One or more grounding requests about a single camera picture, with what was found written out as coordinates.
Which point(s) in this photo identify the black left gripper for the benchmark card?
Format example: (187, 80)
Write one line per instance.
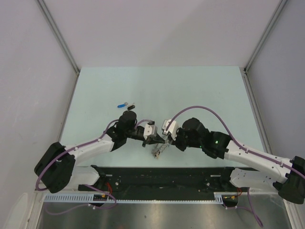
(151, 140)

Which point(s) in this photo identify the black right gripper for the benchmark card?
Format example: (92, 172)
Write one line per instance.
(178, 131)

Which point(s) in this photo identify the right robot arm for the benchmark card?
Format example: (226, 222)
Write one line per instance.
(284, 175)

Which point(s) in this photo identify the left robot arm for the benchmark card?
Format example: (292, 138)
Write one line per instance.
(57, 168)

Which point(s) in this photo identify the black key tag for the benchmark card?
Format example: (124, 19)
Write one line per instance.
(130, 107)

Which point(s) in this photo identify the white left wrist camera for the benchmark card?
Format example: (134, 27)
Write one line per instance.
(150, 130)

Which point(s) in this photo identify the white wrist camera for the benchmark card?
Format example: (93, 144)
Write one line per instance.
(170, 129)
(150, 130)

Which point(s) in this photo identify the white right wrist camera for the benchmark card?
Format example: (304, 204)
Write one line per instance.
(170, 129)

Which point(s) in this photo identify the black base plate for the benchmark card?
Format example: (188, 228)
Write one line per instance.
(207, 179)

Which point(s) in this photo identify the white slotted cable duct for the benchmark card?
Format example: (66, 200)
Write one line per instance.
(98, 198)

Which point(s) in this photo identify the left aluminium frame post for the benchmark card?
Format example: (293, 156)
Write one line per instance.
(57, 34)

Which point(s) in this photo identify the aluminium frame post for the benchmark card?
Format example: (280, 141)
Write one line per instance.
(57, 34)
(267, 31)

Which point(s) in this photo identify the right aluminium frame post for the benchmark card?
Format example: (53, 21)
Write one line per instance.
(267, 31)

